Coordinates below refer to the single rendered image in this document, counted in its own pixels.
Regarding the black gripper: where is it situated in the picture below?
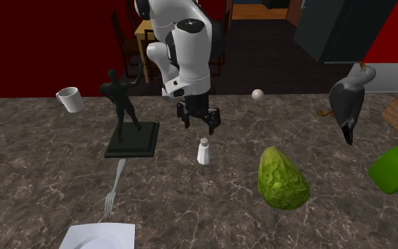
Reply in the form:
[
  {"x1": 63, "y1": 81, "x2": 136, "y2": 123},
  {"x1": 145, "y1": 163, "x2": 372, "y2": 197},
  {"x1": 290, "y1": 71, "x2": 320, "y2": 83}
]
[{"x1": 176, "y1": 91, "x2": 222, "y2": 136}]

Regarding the white salt shaker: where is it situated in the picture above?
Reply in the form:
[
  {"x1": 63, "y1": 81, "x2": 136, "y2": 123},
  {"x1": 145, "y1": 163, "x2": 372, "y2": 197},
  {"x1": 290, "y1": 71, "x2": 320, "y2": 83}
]
[{"x1": 197, "y1": 137, "x2": 211, "y2": 166}]

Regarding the black human figure statue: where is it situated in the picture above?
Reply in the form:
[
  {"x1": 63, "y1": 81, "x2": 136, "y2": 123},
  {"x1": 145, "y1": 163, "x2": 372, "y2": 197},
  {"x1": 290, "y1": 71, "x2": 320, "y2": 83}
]
[{"x1": 99, "y1": 61, "x2": 160, "y2": 159}]

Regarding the dark wooden chair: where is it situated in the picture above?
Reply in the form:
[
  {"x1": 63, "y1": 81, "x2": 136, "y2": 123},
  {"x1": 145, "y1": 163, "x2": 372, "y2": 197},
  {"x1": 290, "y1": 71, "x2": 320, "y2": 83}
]
[
  {"x1": 110, "y1": 0, "x2": 144, "y2": 79},
  {"x1": 208, "y1": 8, "x2": 233, "y2": 77}
]

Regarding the yellow wooden dining table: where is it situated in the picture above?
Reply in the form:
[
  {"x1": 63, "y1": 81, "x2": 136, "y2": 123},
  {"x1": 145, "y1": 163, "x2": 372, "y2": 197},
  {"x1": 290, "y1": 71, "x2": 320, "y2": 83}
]
[{"x1": 134, "y1": 19, "x2": 177, "y2": 84}]

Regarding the green lettuce head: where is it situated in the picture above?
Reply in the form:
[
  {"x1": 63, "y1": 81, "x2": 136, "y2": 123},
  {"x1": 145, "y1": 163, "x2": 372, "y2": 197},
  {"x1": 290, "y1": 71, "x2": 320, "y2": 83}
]
[{"x1": 257, "y1": 146, "x2": 311, "y2": 211}]

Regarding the silver fork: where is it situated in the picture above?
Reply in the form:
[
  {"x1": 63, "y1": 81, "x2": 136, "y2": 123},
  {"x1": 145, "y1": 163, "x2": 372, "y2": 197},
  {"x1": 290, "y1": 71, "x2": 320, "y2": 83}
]
[{"x1": 103, "y1": 158, "x2": 127, "y2": 219}]

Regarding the white mug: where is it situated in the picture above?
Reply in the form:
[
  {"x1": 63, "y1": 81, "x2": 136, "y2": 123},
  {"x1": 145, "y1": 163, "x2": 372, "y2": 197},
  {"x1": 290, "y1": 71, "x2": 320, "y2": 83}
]
[{"x1": 55, "y1": 86, "x2": 86, "y2": 114}]

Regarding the grey white seagull figure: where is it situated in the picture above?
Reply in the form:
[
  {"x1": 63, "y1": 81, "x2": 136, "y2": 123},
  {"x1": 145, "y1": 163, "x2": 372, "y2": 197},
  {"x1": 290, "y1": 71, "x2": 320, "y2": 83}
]
[{"x1": 315, "y1": 62, "x2": 377, "y2": 146}]

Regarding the white square plate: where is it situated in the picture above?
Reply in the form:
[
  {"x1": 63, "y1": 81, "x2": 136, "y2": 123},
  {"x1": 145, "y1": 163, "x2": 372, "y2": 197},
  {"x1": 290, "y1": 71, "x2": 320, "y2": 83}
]
[{"x1": 58, "y1": 222, "x2": 136, "y2": 249}]

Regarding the dark grey refrigerator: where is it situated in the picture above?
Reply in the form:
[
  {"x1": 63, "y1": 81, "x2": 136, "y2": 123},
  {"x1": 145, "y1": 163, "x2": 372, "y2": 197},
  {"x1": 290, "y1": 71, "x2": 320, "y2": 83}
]
[{"x1": 293, "y1": 0, "x2": 398, "y2": 65}]

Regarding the green spray bottle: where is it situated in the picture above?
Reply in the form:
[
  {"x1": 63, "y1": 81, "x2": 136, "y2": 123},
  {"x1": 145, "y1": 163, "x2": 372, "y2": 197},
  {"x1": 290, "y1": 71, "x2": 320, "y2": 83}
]
[{"x1": 368, "y1": 134, "x2": 398, "y2": 195}]

